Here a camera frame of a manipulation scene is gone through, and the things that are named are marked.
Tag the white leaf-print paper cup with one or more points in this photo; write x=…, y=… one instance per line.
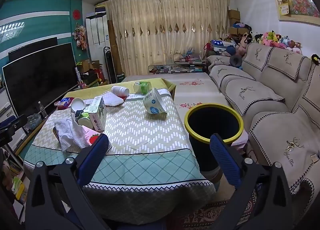
x=78, y=104

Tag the white drawer cabinet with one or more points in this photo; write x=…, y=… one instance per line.
x=5, y=104

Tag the clear water bottle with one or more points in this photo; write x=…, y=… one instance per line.
x=43, y=111

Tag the white green drink carton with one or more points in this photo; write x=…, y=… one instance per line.
x=97, y=112

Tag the pile of books and toys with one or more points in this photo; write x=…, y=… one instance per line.
x=187, y=57

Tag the black tower fan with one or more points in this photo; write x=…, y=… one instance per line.
x=109, y=64

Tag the hanging artificial flowers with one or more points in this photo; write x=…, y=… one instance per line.
x=80, y=36

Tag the open cardboard box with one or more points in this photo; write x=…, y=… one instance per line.
x=93, y=66

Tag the black yellow plush toy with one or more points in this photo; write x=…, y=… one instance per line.
x=315, y=59

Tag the red round wall ornament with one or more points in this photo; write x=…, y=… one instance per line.
x=76, y=14

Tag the blue star pillow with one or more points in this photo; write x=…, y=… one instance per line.
x=222, y=44

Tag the white standing air conditioner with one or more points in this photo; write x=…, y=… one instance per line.
x=96, y=32

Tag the round stool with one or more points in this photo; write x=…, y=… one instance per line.
x=211, y=176

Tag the white bubble wrap sheet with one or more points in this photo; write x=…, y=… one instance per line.
x=112, y=99

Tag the white toothpaste tube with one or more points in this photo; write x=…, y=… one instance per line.
x=93, y=139

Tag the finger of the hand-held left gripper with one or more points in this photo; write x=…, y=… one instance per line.
x=15, y=123

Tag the blue white tissue pack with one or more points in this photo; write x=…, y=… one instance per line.
x=65, y=101

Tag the black flat television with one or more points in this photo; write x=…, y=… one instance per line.
x=37, y=82

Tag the row of plush toys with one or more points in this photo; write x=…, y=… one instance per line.
x=272, y=38

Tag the green-capped bottle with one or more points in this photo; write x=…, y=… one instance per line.
x=143, y=87

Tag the small red and blue box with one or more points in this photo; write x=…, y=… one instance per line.
x=62, y=107

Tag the tall white narrow box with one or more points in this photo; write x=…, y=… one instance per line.
x=78, y=77

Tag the beige embroidered curtain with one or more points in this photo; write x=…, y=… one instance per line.
x=162, y=32

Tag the dark round cushion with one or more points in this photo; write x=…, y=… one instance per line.
x=235, y=61

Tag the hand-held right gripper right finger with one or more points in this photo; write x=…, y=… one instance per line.
x=225, y=159

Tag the black yellow-rimmed trash bin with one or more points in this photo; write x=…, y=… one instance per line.
x=212, y=122

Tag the pink small container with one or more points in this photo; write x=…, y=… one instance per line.
x=82, y=85

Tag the white blue yogurt tub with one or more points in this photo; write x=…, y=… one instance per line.
x=153, y=102

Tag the white tissue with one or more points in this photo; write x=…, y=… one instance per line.
x=68, y=132

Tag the red patterned rug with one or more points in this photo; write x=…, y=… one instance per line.
x=200, y=216

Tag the stack of cardboard boxes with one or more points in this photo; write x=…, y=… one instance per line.
x=233, y=14

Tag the beige covered sofa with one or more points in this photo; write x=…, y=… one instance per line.
x=262, y=99

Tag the beige floral mat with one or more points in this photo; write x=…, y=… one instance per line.
x=195, y=89

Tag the white plastic bottle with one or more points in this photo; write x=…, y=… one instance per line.
x=120, y=90

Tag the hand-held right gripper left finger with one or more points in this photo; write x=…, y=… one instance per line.
x=96, y=152

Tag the low glass table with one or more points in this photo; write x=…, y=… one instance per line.
x=175, y=69

